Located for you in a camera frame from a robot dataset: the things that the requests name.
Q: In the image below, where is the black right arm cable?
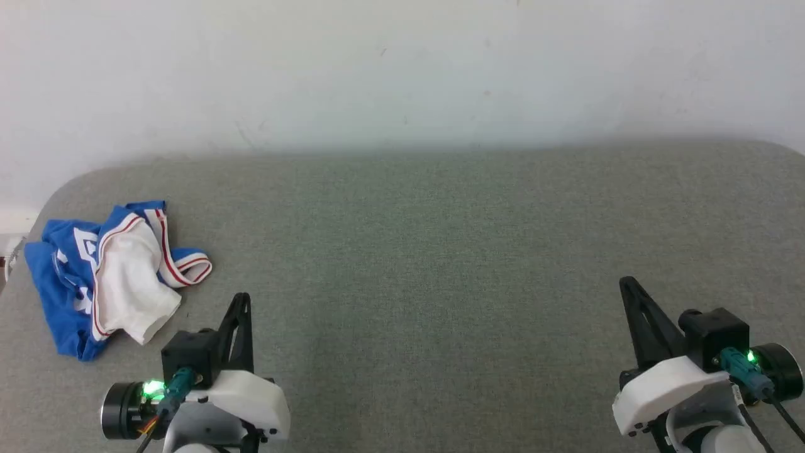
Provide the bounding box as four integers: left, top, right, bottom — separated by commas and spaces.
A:
717, 348, 805, 453

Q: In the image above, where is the blue white basketball jersey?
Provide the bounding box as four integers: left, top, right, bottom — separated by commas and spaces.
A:
24, 200, 213, 362

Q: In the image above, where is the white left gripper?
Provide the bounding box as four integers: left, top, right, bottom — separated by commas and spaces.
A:
179, 293, 291, 442

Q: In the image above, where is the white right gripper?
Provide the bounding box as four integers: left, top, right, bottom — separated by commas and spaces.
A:
612, 276, 733, 438

